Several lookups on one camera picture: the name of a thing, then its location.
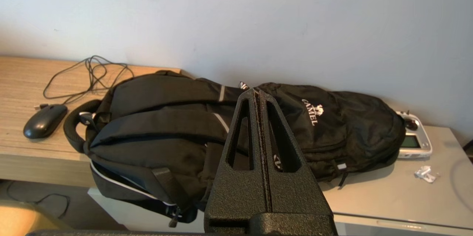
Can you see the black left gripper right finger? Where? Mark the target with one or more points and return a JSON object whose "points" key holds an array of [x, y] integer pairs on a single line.
{"points": [[295, 191]]}

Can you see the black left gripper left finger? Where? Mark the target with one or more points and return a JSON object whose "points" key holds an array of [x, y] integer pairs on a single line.
{"points": [[240, 191]]}

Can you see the black Camel logo backpack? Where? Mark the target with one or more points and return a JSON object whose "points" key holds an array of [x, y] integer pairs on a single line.
{"points": [[351, 132]]}

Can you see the grey cabinet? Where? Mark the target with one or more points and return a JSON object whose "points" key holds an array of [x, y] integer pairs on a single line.
{"points": [[399, 199]]}

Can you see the black backpack with grey stripes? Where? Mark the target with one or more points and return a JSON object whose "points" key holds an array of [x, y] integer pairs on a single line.
{"points": [[155, 125]]}

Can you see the crumpled white paper scrap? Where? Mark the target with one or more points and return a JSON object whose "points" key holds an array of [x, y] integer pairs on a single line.
{"points": [[425, 174]]}

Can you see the white remote controller with screen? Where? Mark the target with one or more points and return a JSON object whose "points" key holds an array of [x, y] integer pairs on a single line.
{"points": [[419, 149]]}

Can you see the black computer mouse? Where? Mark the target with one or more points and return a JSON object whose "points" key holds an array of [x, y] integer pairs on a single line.
{"points": [[44, 122]]}

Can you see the tan rounded object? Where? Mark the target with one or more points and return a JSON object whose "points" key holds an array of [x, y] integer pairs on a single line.
{"points": [[22, 221]]}

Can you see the light wooden desk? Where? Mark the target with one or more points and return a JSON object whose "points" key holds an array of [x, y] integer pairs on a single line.
{"points": [[22, 80]]}

